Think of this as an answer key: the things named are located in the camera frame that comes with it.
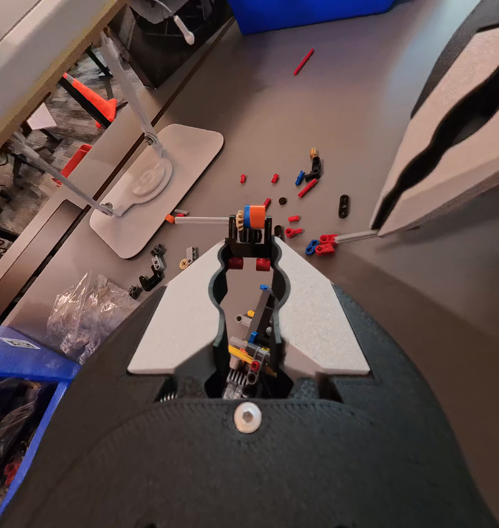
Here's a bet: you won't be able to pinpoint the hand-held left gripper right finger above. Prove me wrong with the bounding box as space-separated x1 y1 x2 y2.
270 236 372 375

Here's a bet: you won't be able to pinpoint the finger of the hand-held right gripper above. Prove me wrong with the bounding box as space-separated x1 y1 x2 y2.
376 94 499 237
371 25 499 228

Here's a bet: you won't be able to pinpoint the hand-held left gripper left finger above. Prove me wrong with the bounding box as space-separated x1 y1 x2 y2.
127 243 234 377

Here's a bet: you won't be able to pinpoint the black angled lego piece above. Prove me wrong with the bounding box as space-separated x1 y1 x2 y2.
139 264 163 291

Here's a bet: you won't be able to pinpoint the grey black lego chassis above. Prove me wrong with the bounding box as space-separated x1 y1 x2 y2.
223 284 293 398

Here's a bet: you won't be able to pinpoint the long grey lego axle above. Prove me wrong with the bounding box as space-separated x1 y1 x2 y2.
336 230 378 243

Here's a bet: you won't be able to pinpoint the small orange blue lego assembly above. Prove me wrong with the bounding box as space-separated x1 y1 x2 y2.
174 204 275 273

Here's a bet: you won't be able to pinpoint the long red lego axle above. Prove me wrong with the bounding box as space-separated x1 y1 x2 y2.
293 48 315 76

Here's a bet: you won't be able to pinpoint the bags of lego parts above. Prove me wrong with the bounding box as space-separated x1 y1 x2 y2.
0 377 58 496

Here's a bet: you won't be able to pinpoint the crumpled clear plastic bag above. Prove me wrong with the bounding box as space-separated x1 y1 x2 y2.
48 270 141 365

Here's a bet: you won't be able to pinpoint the blue bin with white tag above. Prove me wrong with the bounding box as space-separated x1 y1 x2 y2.
0 322 83 526

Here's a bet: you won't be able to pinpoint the large blue storage bin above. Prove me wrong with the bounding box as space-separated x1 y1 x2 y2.
227 0 398 35

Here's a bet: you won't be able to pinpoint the orange safety cone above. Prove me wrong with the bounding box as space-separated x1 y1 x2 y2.
62 72 118 128

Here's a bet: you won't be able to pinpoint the white cord pull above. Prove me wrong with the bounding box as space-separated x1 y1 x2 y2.
151 0 196 46

